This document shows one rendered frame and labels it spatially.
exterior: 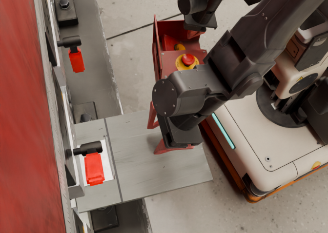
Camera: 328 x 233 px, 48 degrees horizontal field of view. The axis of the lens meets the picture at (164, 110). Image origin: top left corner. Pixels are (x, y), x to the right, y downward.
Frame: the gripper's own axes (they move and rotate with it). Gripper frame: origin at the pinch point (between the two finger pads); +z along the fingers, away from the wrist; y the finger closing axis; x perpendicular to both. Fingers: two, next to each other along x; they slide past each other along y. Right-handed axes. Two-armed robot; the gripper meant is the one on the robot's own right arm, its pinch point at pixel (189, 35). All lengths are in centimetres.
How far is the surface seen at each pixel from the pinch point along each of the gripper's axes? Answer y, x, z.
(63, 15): 38.5, 0.6, -3.1
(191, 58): 2.0, 10.5, -2.7
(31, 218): 44, 66, -61
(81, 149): 38, 52, -35
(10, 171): 45, 64, -65
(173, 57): 5.9, 7.9, 1.4
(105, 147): 31, 44, -16
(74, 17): 35.5, 1.4, -3.8
